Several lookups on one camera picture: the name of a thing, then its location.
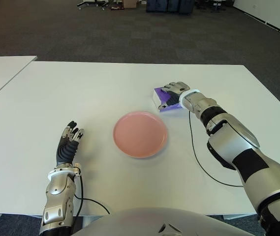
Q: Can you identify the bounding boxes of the purple tissue paper pack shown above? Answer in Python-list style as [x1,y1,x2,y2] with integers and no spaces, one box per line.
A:
[152,87,189,116]

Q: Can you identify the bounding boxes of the pink round plate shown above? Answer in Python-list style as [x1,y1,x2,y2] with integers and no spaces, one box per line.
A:
[113,111,169,159]

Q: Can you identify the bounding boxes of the white wheeled trolley frame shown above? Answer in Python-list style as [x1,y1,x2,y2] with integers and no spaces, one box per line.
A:
[77,0,108,11]

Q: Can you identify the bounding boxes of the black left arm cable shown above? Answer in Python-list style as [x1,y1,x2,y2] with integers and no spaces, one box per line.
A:
[73,169,111,218]

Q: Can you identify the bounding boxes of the silver robot torso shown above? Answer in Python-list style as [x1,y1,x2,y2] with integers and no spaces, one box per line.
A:
[70,207,253,236]

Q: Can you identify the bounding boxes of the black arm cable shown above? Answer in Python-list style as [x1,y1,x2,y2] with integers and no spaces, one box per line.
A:
[188,112,244,188]
[73,169,111,218]

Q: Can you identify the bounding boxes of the dark blue cabinet row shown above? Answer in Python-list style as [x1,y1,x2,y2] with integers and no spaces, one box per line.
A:
[146,0,194,14]

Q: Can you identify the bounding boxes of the white neighbouring table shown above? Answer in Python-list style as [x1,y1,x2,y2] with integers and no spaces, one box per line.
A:
[0,56,37,107]

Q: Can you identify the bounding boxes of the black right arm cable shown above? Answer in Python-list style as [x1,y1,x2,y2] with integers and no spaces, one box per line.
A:
[188,112,244,188]

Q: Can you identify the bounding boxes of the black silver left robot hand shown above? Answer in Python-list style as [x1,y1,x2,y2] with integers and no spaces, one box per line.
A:
[55,120,85,166]

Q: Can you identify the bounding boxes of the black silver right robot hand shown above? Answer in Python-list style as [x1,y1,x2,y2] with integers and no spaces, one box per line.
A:
[156,81,191,112]

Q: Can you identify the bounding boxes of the white office desk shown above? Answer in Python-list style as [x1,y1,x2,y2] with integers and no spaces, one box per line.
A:
[195,0,231,12]

